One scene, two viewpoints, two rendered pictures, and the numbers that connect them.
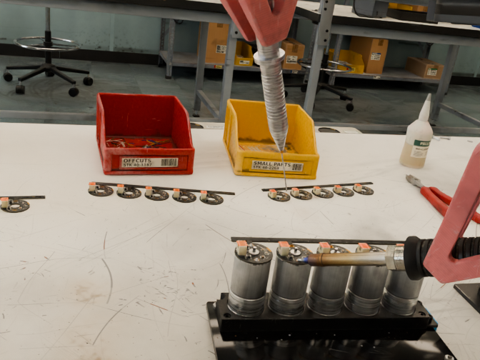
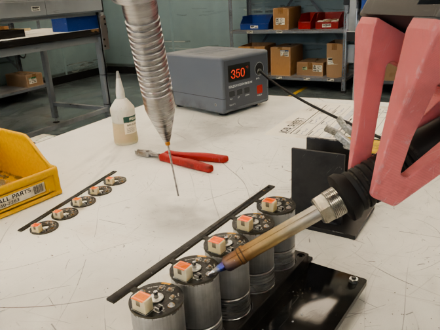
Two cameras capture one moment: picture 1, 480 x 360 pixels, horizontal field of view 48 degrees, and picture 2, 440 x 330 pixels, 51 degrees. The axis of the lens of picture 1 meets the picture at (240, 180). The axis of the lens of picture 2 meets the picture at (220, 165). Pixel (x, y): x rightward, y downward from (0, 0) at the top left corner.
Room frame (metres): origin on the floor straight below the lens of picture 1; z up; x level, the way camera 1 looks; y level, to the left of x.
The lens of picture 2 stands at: (0.15, 0.07, 0.94)
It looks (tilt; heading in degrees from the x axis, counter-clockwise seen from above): 21 degrees down; 320
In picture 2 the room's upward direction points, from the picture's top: 3 degrees counter-clockwise
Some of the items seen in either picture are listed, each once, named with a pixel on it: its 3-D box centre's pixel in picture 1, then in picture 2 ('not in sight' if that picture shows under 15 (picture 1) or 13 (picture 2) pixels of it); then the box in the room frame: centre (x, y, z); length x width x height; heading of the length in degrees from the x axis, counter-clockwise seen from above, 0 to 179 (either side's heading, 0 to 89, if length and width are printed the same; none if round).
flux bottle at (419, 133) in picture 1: (420, 129); (122, 107); (0.71, -0.23, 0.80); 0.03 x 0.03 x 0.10
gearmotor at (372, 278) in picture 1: (366, 284); (254, 258); (0.33, -0.10, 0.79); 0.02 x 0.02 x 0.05
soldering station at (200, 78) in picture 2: not in sight; (215, 78); (0.77, -0.46, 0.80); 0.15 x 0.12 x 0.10; 3
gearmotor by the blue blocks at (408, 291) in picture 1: (403, 284); (276, 238); (0.33, -0.12, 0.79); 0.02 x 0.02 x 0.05
